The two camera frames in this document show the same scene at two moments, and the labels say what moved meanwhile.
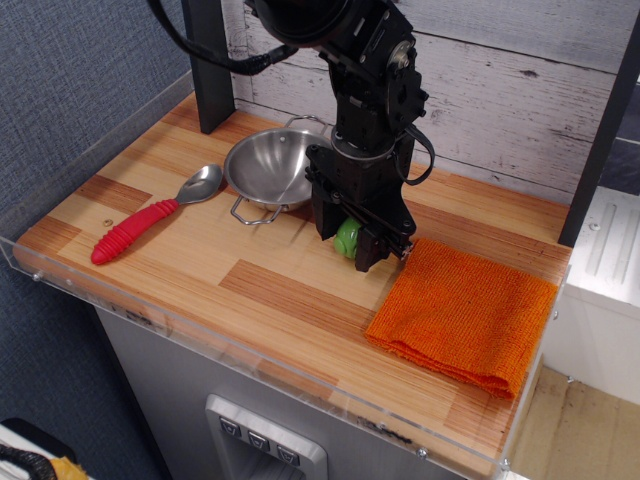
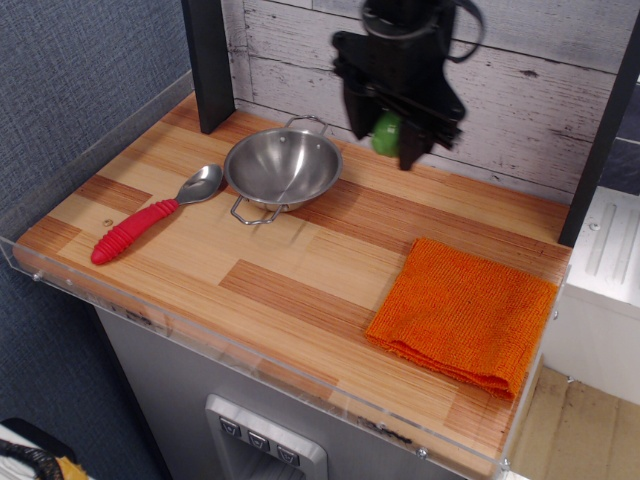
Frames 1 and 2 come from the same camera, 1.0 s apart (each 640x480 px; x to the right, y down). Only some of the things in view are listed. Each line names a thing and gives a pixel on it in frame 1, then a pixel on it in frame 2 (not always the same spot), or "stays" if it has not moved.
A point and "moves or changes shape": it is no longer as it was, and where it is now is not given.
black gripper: (372, 156) to (407, 73)
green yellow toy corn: (346, 238) moves or changes shape
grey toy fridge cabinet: (218, 415) stays
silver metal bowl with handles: (267, 167) stays
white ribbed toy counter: (593, 336) stays
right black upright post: (599, 164) stays
